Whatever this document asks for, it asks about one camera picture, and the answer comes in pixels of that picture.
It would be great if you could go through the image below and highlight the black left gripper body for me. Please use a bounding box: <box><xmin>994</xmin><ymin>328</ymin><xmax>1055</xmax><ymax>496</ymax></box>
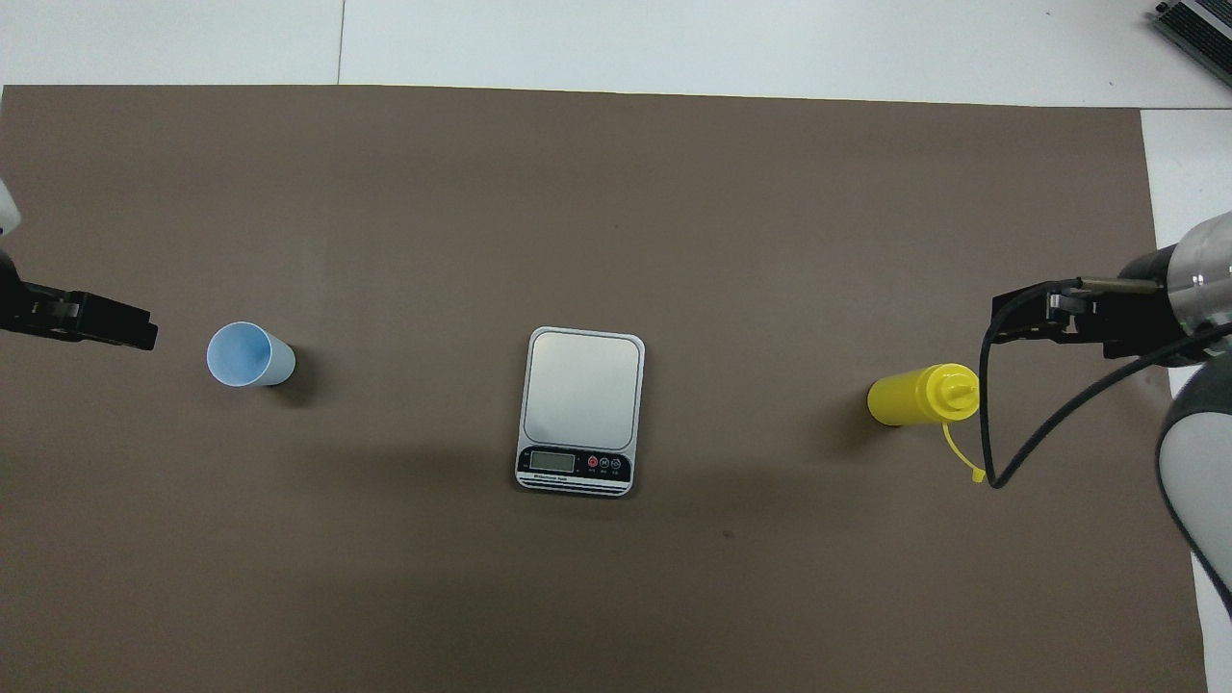
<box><xmin>0</xmin><ymin>248</ymin><xmax>78</xmax><ymax>340</ymax></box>

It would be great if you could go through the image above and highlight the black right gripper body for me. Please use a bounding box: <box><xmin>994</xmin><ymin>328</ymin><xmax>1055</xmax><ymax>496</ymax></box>
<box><xmin>1054</xmin><ymin>245</ymin><xmax>1212</xmax><ymax>367</ymax></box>

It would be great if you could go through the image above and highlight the light blue plastic cup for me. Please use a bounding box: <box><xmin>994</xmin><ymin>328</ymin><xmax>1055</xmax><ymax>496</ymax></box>
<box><xmin>207</xmin><ymin>321</ymin><xmax>296</xmax><ymax>388</ymax></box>

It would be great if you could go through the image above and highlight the yellow squeeze bottle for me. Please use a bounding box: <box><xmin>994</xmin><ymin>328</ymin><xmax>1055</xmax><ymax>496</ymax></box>
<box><xmin>867</xmin><ymin>363</ymin><xmax>988</xmax><ymax>484</ymax></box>

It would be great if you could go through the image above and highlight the silver digital kitchen scale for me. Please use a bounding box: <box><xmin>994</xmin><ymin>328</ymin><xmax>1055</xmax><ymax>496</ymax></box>
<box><xmin>515</xmin><ymin>326</ymin><xmax>646</xmax><ymax>498</ymax></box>

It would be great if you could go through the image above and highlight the grey ribbed metal device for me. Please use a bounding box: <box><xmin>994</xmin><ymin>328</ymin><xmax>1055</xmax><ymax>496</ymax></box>
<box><xmin>1152</xmin><ymin>0</ymin><xmax>1232</xmax><ymax>92</ymax></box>

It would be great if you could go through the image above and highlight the brown table mat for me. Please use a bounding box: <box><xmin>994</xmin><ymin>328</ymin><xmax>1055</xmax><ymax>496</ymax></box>
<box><xmin>0</xmin><ymin>85</ymin><xmax>1209</xmax><ymax>693</ymax></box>

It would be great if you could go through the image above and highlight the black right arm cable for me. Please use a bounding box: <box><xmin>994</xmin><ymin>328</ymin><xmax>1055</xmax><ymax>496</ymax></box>
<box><xmin>978</xmin><ymin>277</ymin><xmax>1232</xmax><ymax>490</ymax></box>

